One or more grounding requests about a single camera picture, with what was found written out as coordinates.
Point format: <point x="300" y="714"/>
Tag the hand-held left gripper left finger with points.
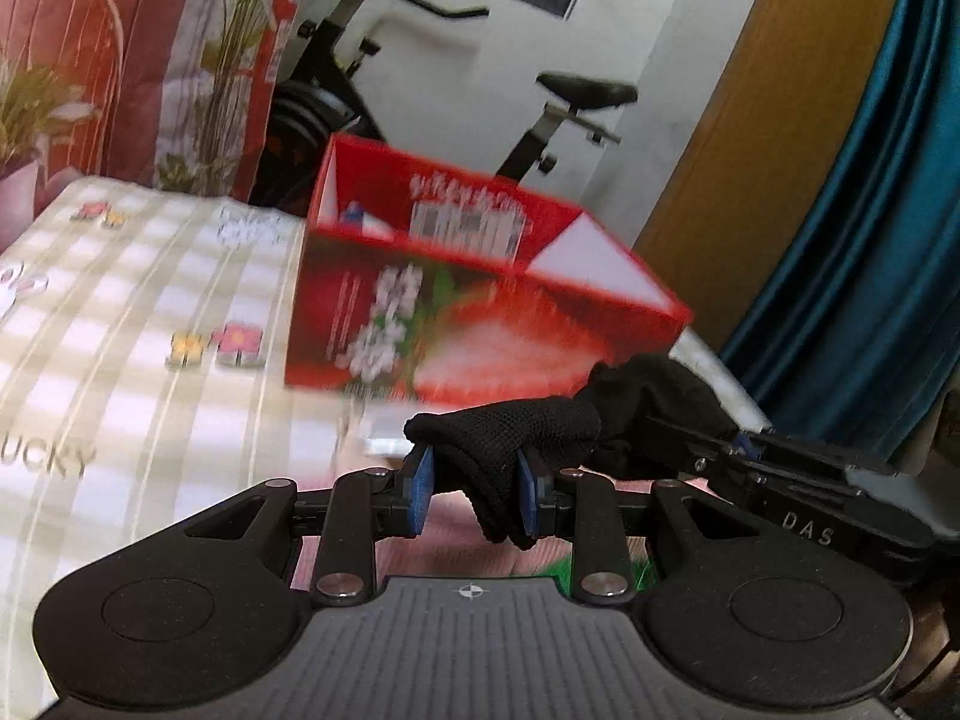
<point x="420" y="484"/>

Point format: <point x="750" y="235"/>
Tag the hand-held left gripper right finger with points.
<point x="529" y="499"/>

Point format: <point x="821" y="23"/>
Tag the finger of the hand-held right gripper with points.
<point x="690" y="441"/>

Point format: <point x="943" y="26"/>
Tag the black knit cloth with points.
<point x="525" y="420"/>

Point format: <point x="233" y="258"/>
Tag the red strawberry printed box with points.
<point x="487" y="345"/>

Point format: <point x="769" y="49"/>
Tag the pink green printed sheet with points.
<point x="450" y="532"/>

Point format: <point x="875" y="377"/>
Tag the teal curtain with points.
<point x="862" y="240"/>

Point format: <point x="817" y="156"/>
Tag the wooden door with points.
<point x="750" y="165"/>

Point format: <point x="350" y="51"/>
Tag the checked tablecloth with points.
<point x="112" y="390"/>

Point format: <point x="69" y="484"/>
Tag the black exercise bike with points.
<point x="585" y="94"/>

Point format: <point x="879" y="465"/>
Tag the red printed backdrop cloth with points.
<point x="150" y="52"/>

